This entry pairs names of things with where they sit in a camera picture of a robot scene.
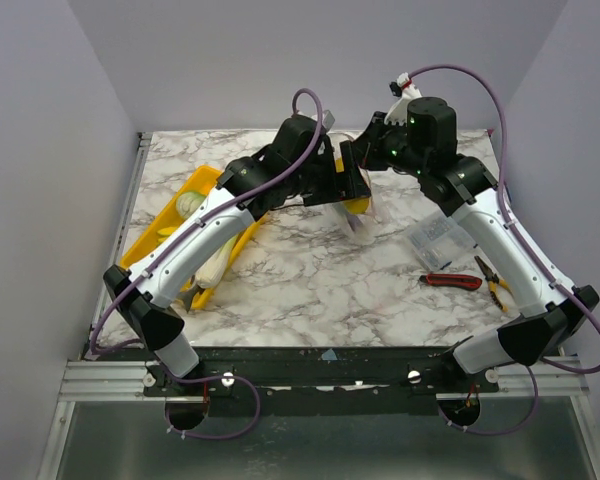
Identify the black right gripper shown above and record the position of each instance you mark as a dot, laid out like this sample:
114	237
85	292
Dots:
372	138

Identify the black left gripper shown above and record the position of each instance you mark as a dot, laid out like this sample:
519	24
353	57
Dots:
331	192

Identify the clear zip top bag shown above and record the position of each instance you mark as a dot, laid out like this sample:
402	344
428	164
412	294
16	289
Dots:
361	219

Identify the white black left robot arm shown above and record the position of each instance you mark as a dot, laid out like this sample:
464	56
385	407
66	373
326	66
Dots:
301	161

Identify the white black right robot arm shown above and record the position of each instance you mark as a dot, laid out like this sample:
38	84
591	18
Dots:
549	303

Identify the clear plastic screw box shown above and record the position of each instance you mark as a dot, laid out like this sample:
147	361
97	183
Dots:
438	241

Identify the red black utility knife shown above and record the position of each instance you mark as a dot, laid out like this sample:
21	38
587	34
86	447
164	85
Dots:
460	281

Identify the yellow plastic tray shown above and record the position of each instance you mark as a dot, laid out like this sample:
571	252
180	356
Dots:
202	181

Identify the yellow black pliers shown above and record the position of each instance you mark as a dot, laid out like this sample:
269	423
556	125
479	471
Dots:
494	282

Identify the green toy cabbage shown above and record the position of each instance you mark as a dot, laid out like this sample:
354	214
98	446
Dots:
188	202

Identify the green toy celery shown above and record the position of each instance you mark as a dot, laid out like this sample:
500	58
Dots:
209	275

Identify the grey toy fish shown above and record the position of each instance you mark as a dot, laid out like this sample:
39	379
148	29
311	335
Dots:
187	297

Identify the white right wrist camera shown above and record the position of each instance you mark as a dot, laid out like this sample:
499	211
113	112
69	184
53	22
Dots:
404	90

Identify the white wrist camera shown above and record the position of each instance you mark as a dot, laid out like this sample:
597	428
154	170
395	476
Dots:
328	120
404	90

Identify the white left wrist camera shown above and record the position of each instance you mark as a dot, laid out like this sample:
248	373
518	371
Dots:
328	120

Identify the black mounting rail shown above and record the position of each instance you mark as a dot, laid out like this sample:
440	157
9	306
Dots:
321	381

